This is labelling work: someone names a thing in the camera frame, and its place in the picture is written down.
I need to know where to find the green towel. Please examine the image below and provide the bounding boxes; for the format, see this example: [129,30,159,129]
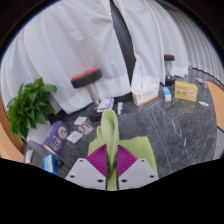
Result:
[87,109,159,192]

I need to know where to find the purple cardboard box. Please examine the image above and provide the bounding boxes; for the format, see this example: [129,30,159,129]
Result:
[42,120,70,157]

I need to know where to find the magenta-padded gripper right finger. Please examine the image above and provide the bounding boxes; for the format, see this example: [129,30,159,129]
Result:
[116,144,160,191]

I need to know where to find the green potted plant white pot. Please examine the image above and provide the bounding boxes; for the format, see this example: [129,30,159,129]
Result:
[6,77,58,144]

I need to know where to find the small blue-white box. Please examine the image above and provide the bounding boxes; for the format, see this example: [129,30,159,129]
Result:
[162,86,172,102]

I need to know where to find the white curtain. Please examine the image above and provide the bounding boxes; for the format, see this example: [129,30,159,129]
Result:
[114,0,224,93]
[0,0,132,115]

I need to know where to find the yellow cardboard box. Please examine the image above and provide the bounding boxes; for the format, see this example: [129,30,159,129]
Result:
[174,80,199,103]

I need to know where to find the small purple packet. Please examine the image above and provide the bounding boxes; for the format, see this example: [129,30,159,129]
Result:
[194,77,209,89]

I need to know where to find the small white tube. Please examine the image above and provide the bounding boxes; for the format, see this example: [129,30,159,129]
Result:
[116,101,124,116]

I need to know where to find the white flat packet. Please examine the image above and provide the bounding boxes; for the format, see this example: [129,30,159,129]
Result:
[23,148,35,164]

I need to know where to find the blue and white box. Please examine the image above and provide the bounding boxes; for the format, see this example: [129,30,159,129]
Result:
[42,154,58,175]

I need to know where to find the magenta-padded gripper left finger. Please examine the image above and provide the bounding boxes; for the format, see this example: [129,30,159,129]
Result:
[65,144,108,191]

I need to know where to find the small printed card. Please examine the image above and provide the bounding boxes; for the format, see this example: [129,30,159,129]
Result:
[73,116,88,126]
[77,122,94,135]
[66,130,84,144]

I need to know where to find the stack of white booklets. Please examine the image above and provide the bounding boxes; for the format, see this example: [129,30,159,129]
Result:
[96,97,115,113]

